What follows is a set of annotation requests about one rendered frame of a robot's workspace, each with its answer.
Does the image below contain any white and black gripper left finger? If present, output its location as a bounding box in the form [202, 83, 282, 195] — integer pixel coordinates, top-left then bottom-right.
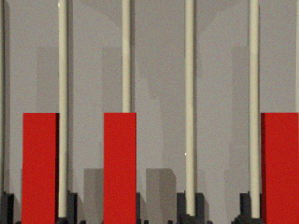
[179, 214, 196, 224]

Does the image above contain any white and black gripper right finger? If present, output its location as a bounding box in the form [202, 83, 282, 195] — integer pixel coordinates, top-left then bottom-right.
[235, 215, 257, 224]

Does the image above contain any beige vertical rod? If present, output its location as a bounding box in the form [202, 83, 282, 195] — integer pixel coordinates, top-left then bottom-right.
[59, 0, 69, 217]
[122, 0, 132, 113]
[185, 0, 195, 216]
[0, 0, 5, 200]
[249, 0, 260, 218]

